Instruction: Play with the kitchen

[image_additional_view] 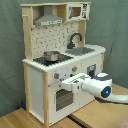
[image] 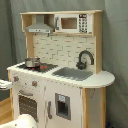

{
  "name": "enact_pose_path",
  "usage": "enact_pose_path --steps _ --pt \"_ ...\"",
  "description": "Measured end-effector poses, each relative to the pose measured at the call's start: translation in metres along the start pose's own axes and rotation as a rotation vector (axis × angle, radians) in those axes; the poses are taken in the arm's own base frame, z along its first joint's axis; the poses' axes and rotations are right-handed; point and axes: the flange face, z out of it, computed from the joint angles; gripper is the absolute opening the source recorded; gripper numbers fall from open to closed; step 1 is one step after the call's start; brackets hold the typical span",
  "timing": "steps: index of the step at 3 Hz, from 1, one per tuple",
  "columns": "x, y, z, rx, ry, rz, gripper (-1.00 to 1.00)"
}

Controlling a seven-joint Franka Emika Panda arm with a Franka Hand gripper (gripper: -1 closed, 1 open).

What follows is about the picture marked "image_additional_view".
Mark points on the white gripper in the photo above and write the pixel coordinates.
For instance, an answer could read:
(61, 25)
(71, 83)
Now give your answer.
(74, 83)

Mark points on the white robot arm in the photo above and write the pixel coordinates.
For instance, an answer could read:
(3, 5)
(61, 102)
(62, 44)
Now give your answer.
(100, 87)

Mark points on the wooden toy kitchen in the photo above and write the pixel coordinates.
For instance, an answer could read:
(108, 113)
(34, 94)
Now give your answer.
(40, 84)

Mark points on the right red stove knob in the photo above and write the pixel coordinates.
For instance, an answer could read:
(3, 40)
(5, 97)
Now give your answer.
(74, 69)

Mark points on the red stove knob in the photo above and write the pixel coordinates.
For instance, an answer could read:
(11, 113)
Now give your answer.
(56, 75)
(74, 69)

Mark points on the toy oven door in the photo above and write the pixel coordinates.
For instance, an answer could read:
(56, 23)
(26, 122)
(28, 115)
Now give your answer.
(63, 98)

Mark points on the left red stove knob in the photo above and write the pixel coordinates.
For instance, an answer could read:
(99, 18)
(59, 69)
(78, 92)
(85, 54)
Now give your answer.
(56, 75)

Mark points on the cabinet door with dispenser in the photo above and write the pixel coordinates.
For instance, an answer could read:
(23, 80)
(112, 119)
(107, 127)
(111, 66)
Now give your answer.
(91, 66)

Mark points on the black toy stovetop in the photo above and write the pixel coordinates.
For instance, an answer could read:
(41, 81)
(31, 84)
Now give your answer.
(48, 61)

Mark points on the grey toy sink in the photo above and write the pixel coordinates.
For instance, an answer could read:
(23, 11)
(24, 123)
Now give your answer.
(79, 51)

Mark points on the silver toy pot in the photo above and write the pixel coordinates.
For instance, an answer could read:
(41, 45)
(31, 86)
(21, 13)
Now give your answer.
(51, 55)

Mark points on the black toy faucet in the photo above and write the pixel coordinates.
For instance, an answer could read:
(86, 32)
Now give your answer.
(73, 40)

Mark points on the grey range hood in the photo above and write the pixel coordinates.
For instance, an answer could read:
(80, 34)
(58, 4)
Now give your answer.
(48, 18)

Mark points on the toy microwave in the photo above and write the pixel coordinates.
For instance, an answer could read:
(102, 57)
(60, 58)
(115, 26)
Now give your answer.
(78, 11)

